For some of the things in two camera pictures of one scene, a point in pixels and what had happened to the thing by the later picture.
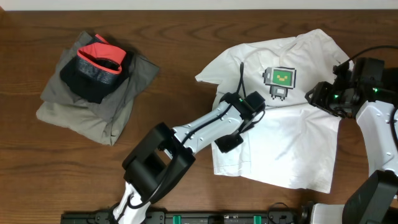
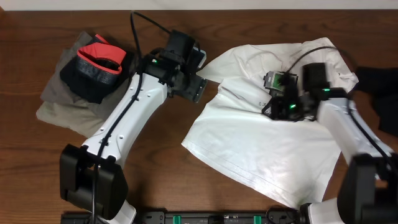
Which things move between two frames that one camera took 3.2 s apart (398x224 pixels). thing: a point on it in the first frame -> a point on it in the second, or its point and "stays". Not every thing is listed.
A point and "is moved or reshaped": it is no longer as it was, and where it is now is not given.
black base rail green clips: x=186 y=218 stays
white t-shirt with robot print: x=292 y=142 is moved or reshaped
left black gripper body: x=230 y=144 -> x=189 y=87
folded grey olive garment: x=64 y=105 stays
